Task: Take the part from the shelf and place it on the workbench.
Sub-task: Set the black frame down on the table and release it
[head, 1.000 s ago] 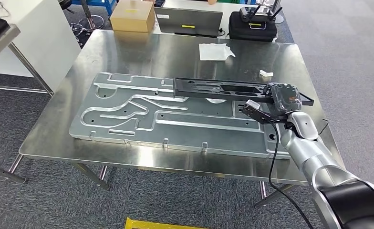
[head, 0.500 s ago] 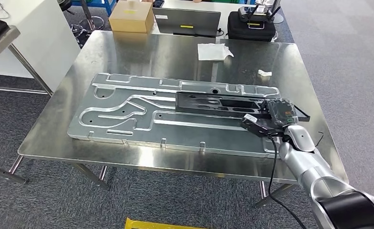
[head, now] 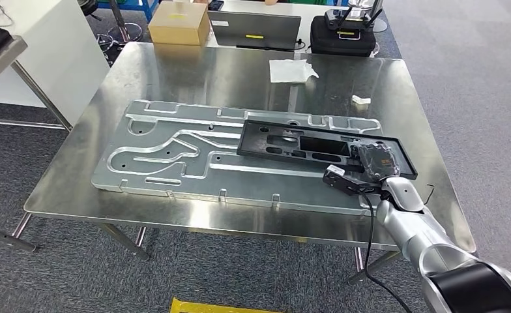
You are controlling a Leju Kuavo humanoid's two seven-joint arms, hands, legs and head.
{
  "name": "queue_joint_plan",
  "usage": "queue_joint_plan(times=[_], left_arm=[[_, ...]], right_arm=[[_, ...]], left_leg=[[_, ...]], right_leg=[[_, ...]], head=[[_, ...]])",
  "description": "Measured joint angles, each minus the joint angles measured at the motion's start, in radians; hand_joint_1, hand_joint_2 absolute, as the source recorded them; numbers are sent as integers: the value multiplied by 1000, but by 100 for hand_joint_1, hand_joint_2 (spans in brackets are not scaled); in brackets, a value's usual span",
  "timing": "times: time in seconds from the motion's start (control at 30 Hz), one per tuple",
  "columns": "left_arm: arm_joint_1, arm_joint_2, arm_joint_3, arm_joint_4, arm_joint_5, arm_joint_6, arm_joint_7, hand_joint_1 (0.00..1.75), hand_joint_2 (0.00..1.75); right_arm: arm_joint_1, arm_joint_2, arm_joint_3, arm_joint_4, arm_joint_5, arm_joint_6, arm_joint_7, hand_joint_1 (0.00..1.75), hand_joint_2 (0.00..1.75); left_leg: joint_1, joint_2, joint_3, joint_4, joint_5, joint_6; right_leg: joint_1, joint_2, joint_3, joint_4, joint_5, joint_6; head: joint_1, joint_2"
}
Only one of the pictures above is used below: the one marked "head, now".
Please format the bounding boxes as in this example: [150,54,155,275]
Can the black remote controller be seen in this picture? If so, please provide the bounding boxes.
[324,0,384,33]

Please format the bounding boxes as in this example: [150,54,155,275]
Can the steel side table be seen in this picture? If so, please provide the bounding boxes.
[0,35,73,132]

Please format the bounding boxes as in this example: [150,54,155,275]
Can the brown cardboard box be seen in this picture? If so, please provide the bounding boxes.
[147,1,211,47]

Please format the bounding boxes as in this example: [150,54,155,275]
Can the steel workbench table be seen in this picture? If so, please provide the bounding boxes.
[23,42,477,286]

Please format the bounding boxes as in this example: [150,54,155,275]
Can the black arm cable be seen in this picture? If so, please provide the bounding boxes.
[358,192,414,313]

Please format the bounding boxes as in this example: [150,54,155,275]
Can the white paper tissue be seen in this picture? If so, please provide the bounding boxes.
[268,59,320,84]

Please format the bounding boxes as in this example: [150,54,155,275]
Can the grey laptop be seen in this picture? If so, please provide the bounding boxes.
[207,10,304,52]

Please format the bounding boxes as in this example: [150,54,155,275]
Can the aluminium grooved fixture plate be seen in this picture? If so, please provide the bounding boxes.
[91,100,384,217]

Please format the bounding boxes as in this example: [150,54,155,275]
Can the black carry case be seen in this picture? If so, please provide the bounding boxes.
[310,15,377,57]

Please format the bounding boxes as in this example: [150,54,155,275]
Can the black plastic frame part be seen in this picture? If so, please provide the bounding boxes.
[236,119,418,181]

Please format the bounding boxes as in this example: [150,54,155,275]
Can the blue metal shelf rack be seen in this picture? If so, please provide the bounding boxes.
[95,0,162,22]

